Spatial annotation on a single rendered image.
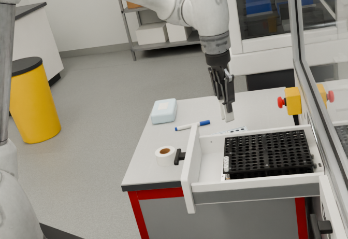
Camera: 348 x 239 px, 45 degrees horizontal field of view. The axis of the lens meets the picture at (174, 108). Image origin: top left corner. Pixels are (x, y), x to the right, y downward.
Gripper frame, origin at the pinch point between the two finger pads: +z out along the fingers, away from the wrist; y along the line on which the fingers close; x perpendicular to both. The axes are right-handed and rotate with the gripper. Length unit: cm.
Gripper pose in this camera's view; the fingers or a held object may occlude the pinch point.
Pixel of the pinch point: (226, 110)
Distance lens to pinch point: 137.6
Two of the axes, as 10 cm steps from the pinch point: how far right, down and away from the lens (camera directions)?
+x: 9.1, -3.2, 2.7
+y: 3.7, 3.2, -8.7
